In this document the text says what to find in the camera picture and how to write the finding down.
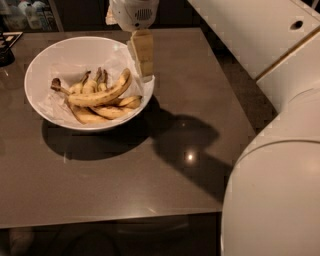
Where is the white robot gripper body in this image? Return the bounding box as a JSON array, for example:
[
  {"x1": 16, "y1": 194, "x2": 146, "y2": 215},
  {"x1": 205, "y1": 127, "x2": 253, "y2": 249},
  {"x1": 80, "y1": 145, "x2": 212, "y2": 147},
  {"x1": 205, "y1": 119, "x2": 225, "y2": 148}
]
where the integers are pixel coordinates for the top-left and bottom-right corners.
[{"x1": 109, "y1": 0, "x2": 159, "y2": 32}]

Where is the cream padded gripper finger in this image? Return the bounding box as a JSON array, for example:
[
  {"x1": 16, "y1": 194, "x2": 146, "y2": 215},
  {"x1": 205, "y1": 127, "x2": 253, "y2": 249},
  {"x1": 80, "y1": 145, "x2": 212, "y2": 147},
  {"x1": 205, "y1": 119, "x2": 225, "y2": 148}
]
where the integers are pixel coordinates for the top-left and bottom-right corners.
[
  {"x1": 127, "y1": 29, "x2": 154, "y2": 82},
  {"x1": 105, "y1": 7, "x2": 117, "y2": 25}
]

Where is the long yellow banana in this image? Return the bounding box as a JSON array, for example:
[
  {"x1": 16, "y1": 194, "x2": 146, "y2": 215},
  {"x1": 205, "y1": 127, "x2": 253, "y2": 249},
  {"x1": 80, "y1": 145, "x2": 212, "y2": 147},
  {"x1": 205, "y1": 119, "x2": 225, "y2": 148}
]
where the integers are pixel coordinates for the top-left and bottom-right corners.
[{"x1": 51, "y1": 68, "x2": 132, "y2": 107}]

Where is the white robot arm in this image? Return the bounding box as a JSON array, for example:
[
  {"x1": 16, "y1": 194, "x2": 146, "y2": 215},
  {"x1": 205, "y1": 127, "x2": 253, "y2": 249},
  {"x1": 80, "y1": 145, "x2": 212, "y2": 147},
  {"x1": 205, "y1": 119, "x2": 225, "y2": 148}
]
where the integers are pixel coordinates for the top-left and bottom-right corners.
[{"x1": 188, "y1": 0, "x2": 320, "y2": 256}]

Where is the white ceramic bowl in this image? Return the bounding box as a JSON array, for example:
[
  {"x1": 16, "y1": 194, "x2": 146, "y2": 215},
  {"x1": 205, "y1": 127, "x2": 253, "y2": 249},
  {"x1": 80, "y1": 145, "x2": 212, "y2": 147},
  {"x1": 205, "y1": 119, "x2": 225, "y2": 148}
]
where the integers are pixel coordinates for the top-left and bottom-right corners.
[{"x1": 23, "y1": 36, "x2": 156, "y2": 132}]

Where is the yellow banana bunch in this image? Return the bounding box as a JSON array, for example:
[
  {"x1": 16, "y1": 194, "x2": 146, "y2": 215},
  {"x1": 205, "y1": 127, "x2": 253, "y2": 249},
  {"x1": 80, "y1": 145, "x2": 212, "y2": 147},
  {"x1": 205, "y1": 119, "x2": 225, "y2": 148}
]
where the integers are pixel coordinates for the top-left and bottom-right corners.
[{"x1": 64, "y1": 67, "x2": 143, "y2": 125}]

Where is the white paper bowl liner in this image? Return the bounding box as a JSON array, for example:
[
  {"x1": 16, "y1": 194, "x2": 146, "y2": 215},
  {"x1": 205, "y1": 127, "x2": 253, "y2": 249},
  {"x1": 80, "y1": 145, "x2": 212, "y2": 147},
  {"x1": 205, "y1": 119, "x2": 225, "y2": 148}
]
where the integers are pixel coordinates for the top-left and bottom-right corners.
[{"x1": 34, "y1": 50, "x2": 154, "y2": 131}]

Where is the shelf with bottles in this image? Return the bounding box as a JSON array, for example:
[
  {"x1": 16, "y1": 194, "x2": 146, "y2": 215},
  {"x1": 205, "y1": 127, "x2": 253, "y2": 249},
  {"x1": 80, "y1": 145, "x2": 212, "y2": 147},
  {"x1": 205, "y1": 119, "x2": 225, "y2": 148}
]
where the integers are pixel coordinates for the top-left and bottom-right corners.
[{"x1": 0, "y1": 0, "x2": 63, "y2": 32}]

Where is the black object at left edge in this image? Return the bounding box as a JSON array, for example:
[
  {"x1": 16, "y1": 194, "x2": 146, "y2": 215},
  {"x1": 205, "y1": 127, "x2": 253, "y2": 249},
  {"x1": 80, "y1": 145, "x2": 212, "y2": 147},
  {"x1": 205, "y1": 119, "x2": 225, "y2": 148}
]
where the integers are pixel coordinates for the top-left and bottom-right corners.
[{"x1": 0, "y1": 32, "x2": 22, "y2": 67}]

